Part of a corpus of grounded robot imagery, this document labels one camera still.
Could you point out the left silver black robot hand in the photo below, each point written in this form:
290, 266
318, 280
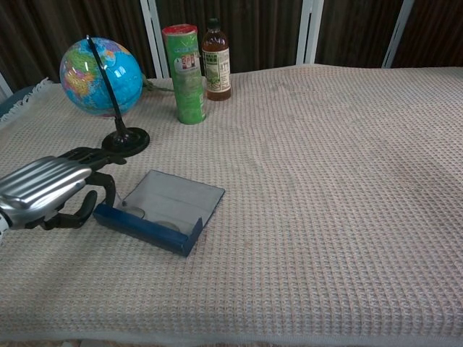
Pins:
40, 188

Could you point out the blue floral glasses case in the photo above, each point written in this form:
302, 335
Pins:
173, 195

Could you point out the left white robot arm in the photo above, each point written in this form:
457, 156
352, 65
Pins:
2, 226

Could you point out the blue table cover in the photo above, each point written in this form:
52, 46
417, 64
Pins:
11, 101

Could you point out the globe on black stand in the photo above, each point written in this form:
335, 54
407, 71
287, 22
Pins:
123, 79

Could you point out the green chip can red lid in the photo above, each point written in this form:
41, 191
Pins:
188, 83

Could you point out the brown tea bottle green label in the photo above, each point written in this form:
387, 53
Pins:
217, 72

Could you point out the beige waffle tablecloth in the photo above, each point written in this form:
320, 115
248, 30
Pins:
307, 199

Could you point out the dark folding screen white frames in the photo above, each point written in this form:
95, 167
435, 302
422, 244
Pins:
260, 29

